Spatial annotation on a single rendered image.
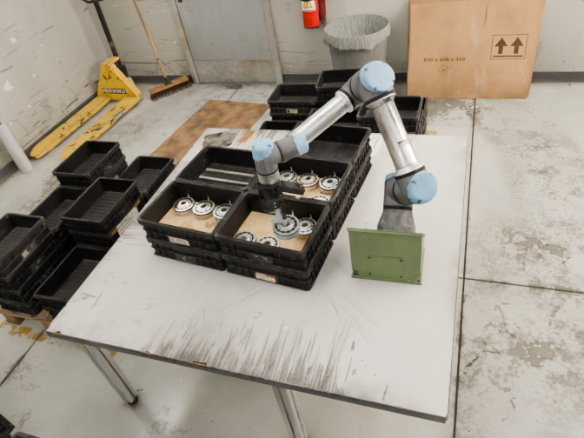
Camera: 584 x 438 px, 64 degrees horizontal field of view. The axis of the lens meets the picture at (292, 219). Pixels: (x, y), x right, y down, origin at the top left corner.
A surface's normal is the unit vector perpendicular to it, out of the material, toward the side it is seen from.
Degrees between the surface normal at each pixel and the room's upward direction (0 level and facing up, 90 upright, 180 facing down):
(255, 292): 0
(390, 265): 90
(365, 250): 90
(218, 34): 90
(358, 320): 0
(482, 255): 0
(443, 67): 75
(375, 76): 46
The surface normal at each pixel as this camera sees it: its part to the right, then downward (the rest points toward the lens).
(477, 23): -0.32, 0.55
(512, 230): -0.15, -0.74
